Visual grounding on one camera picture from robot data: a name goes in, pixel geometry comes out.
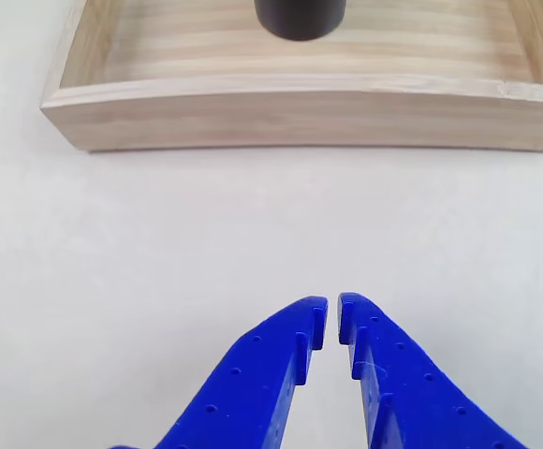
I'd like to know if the shallow wooden box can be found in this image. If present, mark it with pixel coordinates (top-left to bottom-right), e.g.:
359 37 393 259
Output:
39 0 543 154

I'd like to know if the black cylinder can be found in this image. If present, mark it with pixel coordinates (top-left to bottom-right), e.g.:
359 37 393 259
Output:
254 0 347 42

